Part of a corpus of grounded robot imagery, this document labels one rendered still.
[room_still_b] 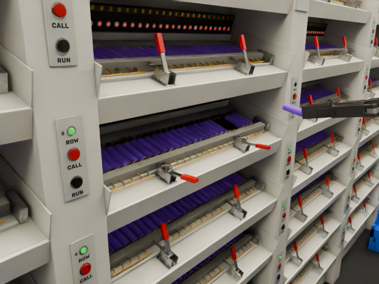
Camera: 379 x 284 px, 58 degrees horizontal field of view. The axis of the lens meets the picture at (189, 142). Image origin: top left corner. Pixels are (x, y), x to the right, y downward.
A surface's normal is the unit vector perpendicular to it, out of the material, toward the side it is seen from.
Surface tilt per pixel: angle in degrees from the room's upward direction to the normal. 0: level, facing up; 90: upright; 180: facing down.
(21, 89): 90
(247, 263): 18
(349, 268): 0
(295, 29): 90
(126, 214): 108
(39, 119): 90
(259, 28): 90
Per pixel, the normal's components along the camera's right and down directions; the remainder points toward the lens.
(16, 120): 0.71, 0.47
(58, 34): 0.75, 0.19
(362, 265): 0.00, -0.96
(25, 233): 0.23, -0.85
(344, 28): -0.66, 0.22
